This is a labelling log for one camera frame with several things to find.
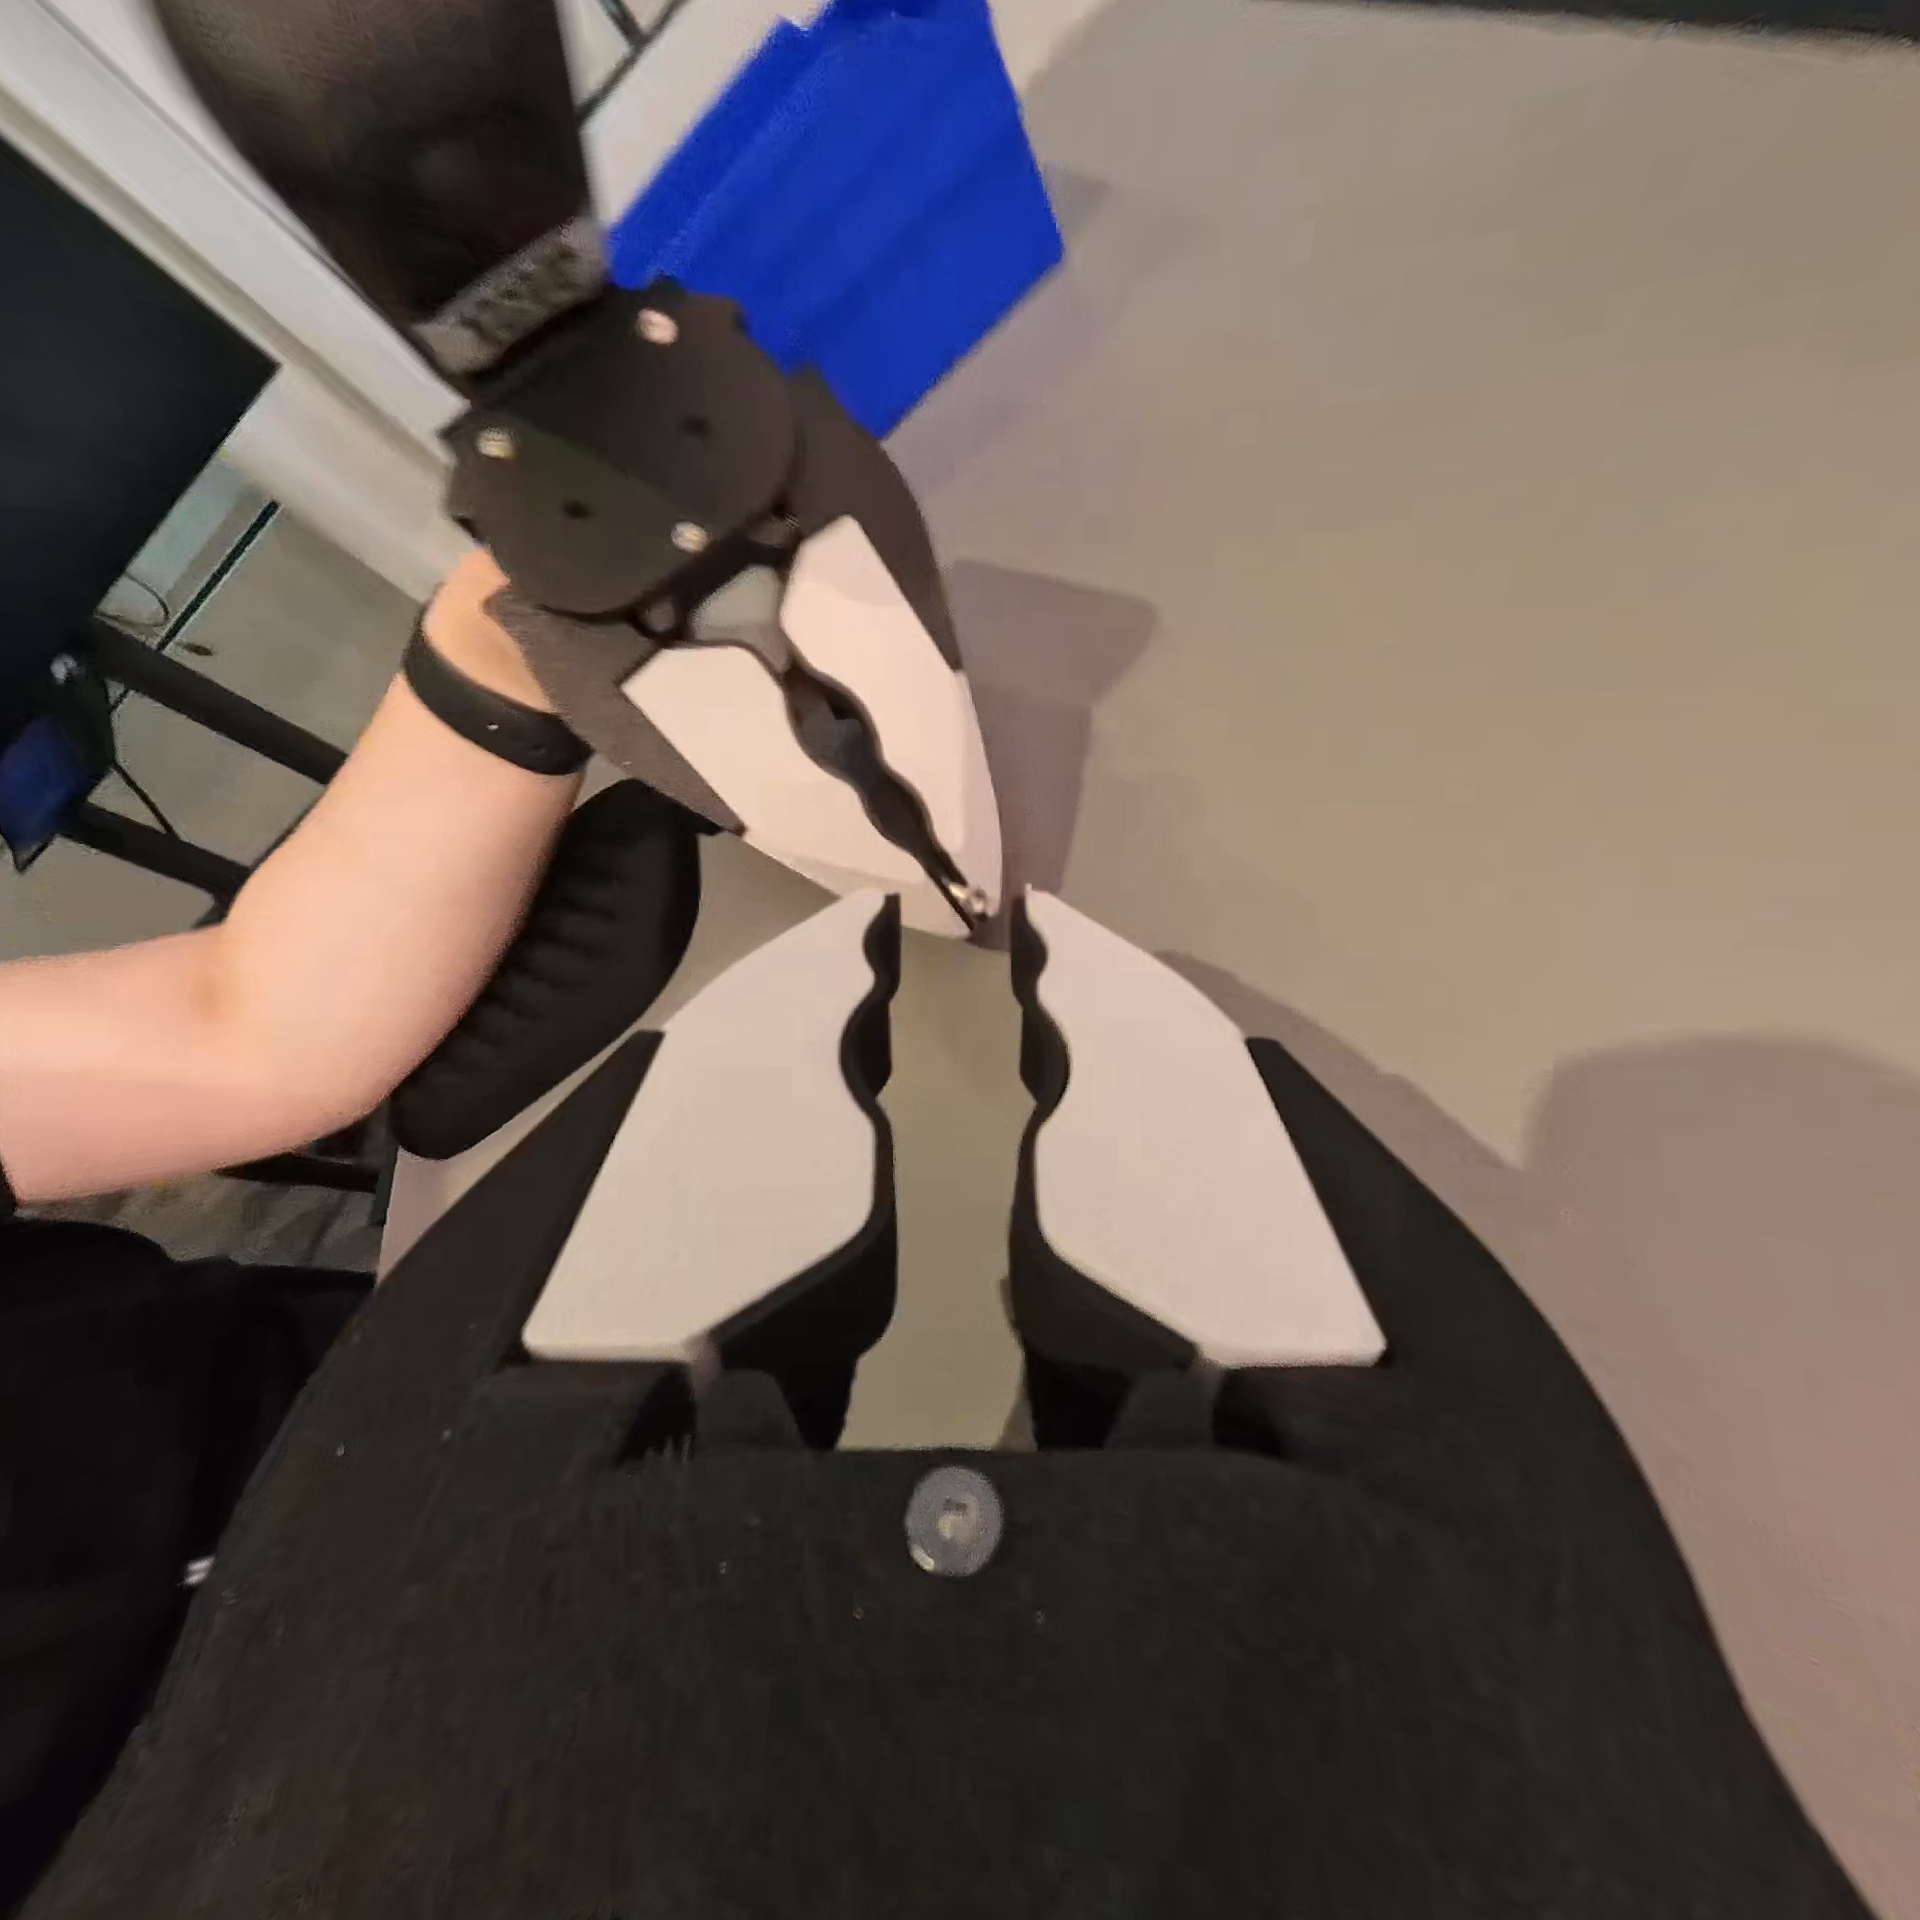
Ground person's left forearm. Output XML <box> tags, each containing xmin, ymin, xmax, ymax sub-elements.
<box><xmin>0</xmin><ymin>666</ymin><xmax>602</xmax><ymax>1205</ymax></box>

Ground black monitor stand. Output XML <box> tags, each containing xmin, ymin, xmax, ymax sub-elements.
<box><xmin>60</xmin><ymin>617</ymin><xmax>351</xmax><ymax>904</ymax></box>

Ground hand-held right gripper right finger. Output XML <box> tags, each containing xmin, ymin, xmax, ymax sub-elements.
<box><xmin>1011</xmin><ymin>886</ymin><xmax>1388</xmax><ymax>1446</ymax></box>

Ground person's black clothing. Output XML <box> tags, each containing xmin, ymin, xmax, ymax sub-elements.
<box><xmin>0</xmin><ymin>1200</ymin><xmax>390</xmax><ymax>1920</ymax></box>

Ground grey desk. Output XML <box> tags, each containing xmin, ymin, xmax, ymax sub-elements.
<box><xmin>374</xmin><ymin>0</ymin><xmax>1920</xmax><ymax>1920</ymax></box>

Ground black wristband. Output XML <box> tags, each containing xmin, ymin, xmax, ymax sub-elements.
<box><xmin>404</xmin><ymin>623</ymin><xmax>591</xmax><ymax>777</ymax></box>

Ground black office chair armrest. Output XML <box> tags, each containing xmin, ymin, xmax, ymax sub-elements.
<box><xmin>394</xmin><ymin>779</ymin><xmax>703</xmax><ymax>1162</ymax></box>

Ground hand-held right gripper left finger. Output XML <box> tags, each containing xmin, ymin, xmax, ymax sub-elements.
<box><xmin>521</xmin><ymin>892</ymin><xmax>902</xmax><ymax>1446</ymax></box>

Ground large dark monitor screen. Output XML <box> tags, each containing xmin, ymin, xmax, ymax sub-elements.
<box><xmin>0</xmin><ymin>134</ymin><xmax>281</xmax><ymax>726</ymax></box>

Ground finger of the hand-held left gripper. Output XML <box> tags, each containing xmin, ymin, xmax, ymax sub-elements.
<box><xmin>620</xmin><ymin>641</ymin><xmax>980</xmax><ymax>942</ymax></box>
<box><xmin>778</xmin><ymin>516</ymin><xmax>1008</xmax><ymax>904</ymax></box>

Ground person's left hand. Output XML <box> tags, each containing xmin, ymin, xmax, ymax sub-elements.
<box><xmin>428</xmin><ymin>552</ymin><xmax>547</xmax><ymax>697</ymax></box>

